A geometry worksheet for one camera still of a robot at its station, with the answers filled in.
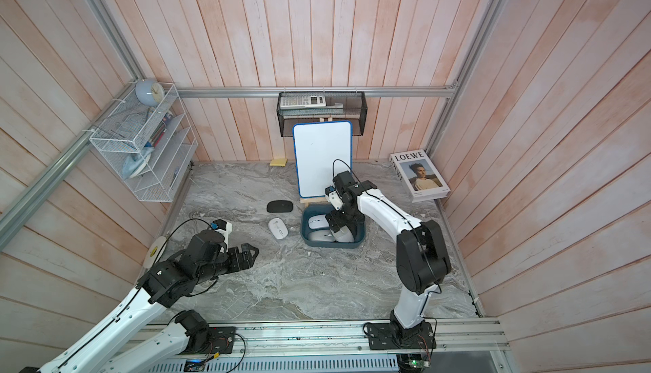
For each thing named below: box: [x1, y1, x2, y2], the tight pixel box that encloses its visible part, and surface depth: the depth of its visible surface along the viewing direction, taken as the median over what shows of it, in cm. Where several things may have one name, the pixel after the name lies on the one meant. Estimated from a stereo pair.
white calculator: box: [279, 94, 327, 110], surface depth 92 cm
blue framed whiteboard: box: [292, 120, 353, 199], surface depth 90 cm
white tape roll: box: [142, 235, 168, 269], surface depth 95 cm
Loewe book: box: [389, 149, 451, 203], surface depth 113 cm
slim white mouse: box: [307, 214, 330, 229], surface depth 100 cm
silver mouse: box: [307, 228, 337, 242], surface depth 97 cm
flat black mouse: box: [266, 200, 294, 213], surface depth 106 cm
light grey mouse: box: [330, 225, 356, 243], surface depth 92 cm
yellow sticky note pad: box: [269, 158, 288, 168], surface depth 121 cm
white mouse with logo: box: [267, 217, 290, 240], surface depth 97 cm
